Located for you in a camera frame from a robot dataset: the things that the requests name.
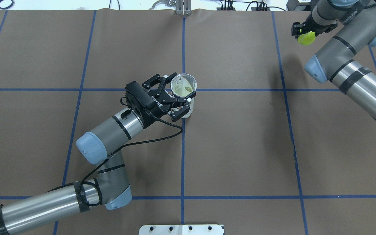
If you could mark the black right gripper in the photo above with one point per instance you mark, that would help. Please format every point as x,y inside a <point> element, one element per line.
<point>309,25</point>

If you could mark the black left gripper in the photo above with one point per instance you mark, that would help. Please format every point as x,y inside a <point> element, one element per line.
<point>154,110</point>

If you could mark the yellow tennis ball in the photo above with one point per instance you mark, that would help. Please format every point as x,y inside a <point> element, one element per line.
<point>306,38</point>

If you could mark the tennis ball with black logo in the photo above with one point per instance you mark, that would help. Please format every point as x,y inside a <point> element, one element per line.
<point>181,86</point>

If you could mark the white blue tennis ball can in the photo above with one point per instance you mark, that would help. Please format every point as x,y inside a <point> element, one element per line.
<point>190,78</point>

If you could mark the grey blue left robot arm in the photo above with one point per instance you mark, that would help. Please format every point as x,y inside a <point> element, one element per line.
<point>41,116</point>

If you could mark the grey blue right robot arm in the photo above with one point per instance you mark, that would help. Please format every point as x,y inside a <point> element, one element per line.
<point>335,62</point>

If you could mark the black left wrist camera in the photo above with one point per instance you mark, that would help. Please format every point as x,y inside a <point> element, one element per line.
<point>137,99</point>

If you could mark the silver camera mount bracket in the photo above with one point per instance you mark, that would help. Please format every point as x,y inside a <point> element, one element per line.
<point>183,7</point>

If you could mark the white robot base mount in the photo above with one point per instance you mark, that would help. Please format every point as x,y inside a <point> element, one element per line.
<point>192,229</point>

